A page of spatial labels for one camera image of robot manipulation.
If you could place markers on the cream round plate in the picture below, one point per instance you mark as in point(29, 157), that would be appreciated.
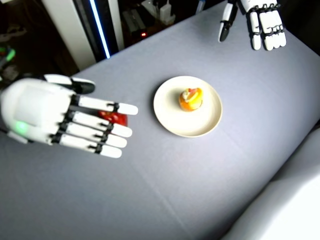
point(170, 115)

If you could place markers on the white rounded robot body shell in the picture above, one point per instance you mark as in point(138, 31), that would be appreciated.
point(287, 200)

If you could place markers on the blue light strip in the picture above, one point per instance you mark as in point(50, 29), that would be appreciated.
point(100, 27)

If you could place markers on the white plastic box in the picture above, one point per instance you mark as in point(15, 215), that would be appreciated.
point(167, 12)

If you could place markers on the red toy fruit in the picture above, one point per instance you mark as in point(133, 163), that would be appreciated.
point(118, 117)

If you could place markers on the white upright pillar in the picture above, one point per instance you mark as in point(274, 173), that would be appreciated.
point(67, 32)

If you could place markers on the grey table cloth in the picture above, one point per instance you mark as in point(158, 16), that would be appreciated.
point(160, 175)

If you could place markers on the black device with red light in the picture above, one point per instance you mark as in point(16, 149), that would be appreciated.
point(137, 23)

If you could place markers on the orange yellow toy fruit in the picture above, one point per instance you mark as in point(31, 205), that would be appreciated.
point(191, 100)

